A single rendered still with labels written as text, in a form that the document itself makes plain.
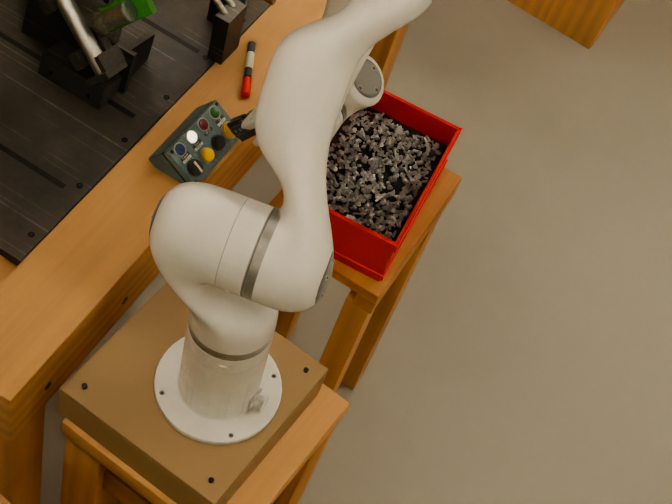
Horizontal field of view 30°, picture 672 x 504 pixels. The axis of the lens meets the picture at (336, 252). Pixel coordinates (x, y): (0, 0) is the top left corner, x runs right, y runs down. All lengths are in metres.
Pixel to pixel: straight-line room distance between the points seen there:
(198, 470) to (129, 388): 0.16
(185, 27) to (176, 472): 0.90
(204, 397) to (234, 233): 0.35
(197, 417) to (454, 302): 1.47
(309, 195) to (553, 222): 2.01
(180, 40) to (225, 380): 0.80
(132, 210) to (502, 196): 1.60
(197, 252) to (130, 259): 0.50
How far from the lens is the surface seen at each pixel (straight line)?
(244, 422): 1.83
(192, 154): 2.09
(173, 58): 2.27
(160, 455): 1.80
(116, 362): 1.87
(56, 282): 1.97
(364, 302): 2.19
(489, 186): 3.45
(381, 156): 2.25
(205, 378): 1.73
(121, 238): 2.02
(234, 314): 1.62
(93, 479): 2.00
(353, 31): 1.47
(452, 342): 3.12
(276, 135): 1.49
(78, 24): 2.14
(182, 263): 1.52
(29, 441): 2.10
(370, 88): 1.88
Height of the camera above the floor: 2.56
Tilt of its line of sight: 54 degrees down
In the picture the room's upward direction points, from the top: 21 degrees clockwise
